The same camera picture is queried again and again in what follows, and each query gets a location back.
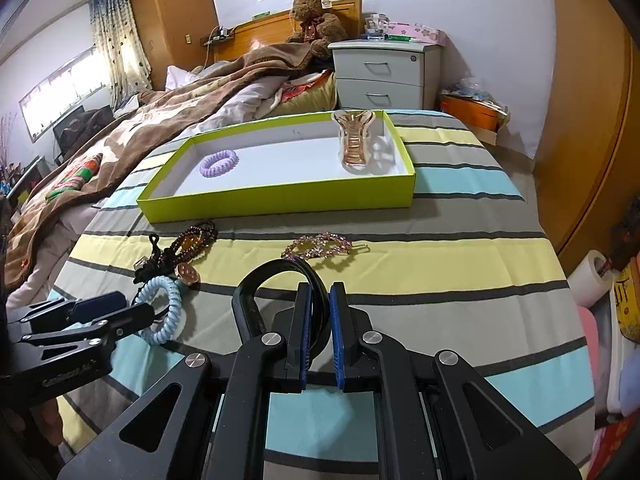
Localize brown fleece blanket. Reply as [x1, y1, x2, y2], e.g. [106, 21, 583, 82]
[7, 42, 332, 281]

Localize dotted curtain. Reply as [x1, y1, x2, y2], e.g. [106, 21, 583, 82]
[89, 0, 152, 94]

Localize power strip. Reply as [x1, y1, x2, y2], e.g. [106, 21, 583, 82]
[202, 27, 236, 46]

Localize clear plastic bags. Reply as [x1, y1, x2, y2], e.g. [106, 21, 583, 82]
[442, 77, 511, 111]

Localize white tissue roll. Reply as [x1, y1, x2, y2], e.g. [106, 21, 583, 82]
[567, 250, 614, 307]

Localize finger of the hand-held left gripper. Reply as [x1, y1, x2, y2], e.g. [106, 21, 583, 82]
[9, 292, 127, 329]
[19, 303, 157, 362]

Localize rose gold hair claw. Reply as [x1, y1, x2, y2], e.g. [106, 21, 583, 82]
[331, 109, 389, 176]

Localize dark clothing pile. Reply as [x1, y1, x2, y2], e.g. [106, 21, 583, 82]
[52, 105, 119, 162]

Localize striped bed sheet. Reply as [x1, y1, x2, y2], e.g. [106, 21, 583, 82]
[50, 109, 597, 480]

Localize orange box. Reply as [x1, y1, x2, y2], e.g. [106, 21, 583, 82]
[440, 94, 506, 134]

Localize blue spiral hair tie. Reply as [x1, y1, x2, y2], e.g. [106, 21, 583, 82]
[131, 276, 185, 346]

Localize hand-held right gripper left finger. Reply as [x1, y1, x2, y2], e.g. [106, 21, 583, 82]
[57, 282, 314, 480]

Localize dark red bead bracelet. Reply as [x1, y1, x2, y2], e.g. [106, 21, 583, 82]
[167, 220, 219, 264]

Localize plain wooden wardrobe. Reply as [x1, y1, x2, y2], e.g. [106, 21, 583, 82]
[532, 0, 640, 281]

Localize clear glass jar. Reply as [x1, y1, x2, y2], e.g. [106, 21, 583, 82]
[363, 12, 391, 41]

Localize window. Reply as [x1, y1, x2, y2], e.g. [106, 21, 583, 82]
[19, 44, 109, 144]

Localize brown teddy bear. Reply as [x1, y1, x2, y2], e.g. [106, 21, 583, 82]
[286, 0, 349, 59]

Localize pink flowered box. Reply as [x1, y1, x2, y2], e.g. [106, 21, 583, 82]
[387, 21, 448, 46]

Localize yellow printed pillow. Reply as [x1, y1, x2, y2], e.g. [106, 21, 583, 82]
[272, 72, 337, 114]

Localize black hair tie gold charm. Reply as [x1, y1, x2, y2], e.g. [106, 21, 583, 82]
[132, 255, 201, 291]

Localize purple spiral hair tie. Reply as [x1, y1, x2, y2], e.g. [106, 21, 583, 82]
[199, 149, 241, 179]

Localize grey nightstand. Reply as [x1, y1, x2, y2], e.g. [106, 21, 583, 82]
[327, 37, 445, 111]

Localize person's left hand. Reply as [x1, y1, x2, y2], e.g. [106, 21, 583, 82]
[0, 395, 64, 456]

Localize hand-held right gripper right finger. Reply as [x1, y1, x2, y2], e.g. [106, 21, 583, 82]
[329, 282, 584, 480]

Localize black wristband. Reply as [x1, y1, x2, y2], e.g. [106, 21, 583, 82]
[232, 256, 328, 356]

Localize green cardboard box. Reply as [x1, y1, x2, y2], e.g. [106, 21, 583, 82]
[136, 109, 417, 224]

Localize wooden wardrobe with flower marks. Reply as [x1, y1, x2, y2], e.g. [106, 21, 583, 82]
[128, 0, 219, 92]

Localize pink rhinestone hair clip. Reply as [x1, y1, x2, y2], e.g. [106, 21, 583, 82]
[281, 231, 371, 263]

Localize wooden headboard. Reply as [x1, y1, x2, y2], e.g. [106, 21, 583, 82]
[202, 0, 363, 67]

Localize yellow printed bag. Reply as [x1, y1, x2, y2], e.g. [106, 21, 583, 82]
[612, 257, 640, 347]

